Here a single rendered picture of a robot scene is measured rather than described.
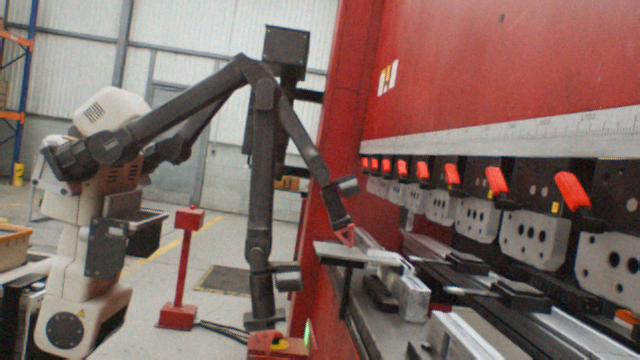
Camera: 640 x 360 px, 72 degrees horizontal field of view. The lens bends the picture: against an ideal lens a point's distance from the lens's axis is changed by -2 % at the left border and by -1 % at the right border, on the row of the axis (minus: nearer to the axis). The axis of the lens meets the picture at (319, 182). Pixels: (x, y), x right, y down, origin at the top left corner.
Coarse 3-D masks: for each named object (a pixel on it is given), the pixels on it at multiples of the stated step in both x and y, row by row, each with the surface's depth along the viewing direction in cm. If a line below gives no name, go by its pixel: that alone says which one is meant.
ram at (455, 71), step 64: (384, 0) 224; (448, 0) 125; (512, 0) 86; (576, 0) 66; (384, 64) 200; (448, 64) 117; (512, 64) 83; (576, 64) 64; (384, 128) 181; (448, 128) 110
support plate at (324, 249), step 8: (320, 248) 143; (328, 248) 145; (336, 248) 147; (344, 248) 150; (352, 248) 152; (368, 248) 156; (328, 256) 137; (336, 256) 137; (344, 256) 137; (352, 256) 139; (360, 256) 141; (368, 256) 143; (384, 264) 139; (392, 264) 139; (400, 264) 139
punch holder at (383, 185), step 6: (384, 156) 173; (390, 156) 163; (390, 162) 162; (390, 168) 161; (390, 174) 161; (378, 180) 175; (384, 180) 165; (378, 186) 174; (384, 186) 165; (378, 192) 172; (384, 192) 163; (384, 198) 163
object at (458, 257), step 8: (408, 256) 151; (448, 256) 154; (456, 256) 150; (464, 256) 150; (472, 256) 152; (440, 264) 149; (448, 264) 149; (456, 264) 146; (464, 264) 145; (472, 264) 146; (480, 264) 146; (456, 272) 145; (464, 272) 145; (472, 272) 146; (480, 272) 146; (488, 272) 146
